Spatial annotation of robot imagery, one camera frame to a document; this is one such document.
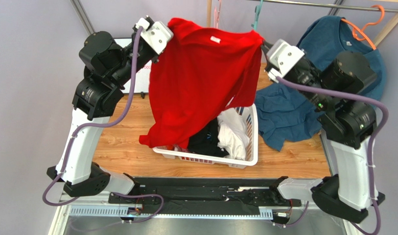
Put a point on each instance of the white plastic laundry basket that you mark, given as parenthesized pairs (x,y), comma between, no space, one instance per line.
(249,116)

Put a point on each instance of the red t shirt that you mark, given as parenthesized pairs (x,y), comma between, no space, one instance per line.
(202,72)

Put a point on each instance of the pink wire hanger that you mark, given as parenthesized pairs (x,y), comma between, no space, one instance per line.
(216,14)

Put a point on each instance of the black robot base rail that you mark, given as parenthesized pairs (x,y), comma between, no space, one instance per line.
(205,196)

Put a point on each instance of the black garment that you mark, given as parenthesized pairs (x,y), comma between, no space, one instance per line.
(206,141)

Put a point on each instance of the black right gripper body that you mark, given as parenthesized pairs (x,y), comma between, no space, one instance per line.
(269,64)

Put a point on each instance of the white whiteboard with red writing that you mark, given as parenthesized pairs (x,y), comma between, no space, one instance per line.
(142,77)

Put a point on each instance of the metal clothes rail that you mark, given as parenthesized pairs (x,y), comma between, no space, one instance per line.
(323,5)

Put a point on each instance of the blue long sleeve shirt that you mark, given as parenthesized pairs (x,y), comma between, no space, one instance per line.
(286,115)

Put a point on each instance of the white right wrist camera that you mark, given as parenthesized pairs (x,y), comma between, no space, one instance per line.
(281,57)

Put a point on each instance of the orange hanger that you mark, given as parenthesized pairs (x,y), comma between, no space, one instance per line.
(359,33)

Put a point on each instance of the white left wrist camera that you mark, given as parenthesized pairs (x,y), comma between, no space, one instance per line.
(155,33)

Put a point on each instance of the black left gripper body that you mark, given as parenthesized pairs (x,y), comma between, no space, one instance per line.
(142,59)

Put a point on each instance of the teal plastic hanger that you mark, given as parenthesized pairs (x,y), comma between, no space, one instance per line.
(257,12)

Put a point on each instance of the aluminium corner profile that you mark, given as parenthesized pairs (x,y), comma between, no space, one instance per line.
(83,16)

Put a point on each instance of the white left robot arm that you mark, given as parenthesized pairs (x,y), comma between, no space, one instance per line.
(101,100)

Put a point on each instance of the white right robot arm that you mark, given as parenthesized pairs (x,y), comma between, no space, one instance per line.
(348,120)

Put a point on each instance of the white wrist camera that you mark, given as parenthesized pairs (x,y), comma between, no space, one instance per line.
(155,33)
(281,57)

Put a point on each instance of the white garment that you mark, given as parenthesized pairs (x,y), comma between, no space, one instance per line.
(232,134)

